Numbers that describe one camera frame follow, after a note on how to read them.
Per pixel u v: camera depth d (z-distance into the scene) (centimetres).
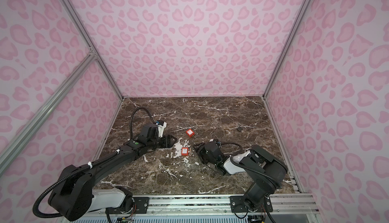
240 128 101
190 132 98
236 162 51
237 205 73
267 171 45
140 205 74
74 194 41
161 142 76
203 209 73
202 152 79
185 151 90
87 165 45
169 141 76
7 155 50
